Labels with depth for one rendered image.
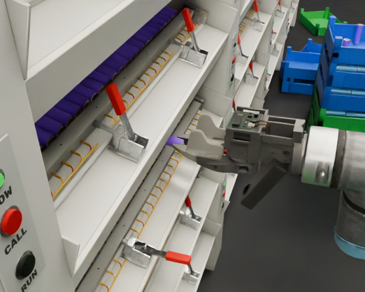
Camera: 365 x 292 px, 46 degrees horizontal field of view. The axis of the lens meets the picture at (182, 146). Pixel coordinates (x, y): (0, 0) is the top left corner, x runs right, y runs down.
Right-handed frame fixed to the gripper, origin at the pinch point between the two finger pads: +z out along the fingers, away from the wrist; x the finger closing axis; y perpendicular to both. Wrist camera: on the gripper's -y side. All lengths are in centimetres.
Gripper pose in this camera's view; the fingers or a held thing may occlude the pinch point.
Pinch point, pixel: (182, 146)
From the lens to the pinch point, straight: 74.4
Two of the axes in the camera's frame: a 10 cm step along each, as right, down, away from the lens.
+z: -9.4, -1.5, 3.0
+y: -0.6, -8.2, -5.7
